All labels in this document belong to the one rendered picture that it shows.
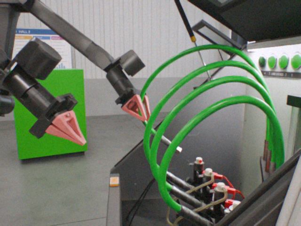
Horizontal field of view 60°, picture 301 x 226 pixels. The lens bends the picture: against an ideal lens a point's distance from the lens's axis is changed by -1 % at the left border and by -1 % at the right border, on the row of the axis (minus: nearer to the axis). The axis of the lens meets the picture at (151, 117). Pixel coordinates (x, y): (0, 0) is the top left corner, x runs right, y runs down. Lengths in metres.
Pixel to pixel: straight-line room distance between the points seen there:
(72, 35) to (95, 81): 6.17
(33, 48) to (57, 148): 3.50
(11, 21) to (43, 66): 0.56
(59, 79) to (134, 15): 3.99
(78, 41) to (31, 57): 0.38
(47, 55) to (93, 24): 6.66
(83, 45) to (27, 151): 3.22
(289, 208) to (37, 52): 0.50
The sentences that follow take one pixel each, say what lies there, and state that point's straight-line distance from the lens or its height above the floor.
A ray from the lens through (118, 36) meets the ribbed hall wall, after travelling 7.21.
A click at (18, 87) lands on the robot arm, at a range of 0.58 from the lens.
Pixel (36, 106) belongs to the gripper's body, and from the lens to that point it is 0.57.
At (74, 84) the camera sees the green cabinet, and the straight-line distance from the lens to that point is 3.89.
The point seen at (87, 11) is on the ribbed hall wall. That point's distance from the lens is 7.21.
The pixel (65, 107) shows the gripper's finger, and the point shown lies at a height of 1.28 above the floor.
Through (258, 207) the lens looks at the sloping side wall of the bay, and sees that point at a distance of 0.42.
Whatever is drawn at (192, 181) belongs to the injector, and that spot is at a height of 1.05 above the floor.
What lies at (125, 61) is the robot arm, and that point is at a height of 1.38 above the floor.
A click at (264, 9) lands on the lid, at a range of 0.84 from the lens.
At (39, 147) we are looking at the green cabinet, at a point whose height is 0.23.
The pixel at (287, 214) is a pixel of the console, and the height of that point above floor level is 1.17.
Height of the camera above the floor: 1.37
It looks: 11 degrees down
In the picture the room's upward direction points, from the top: straight up
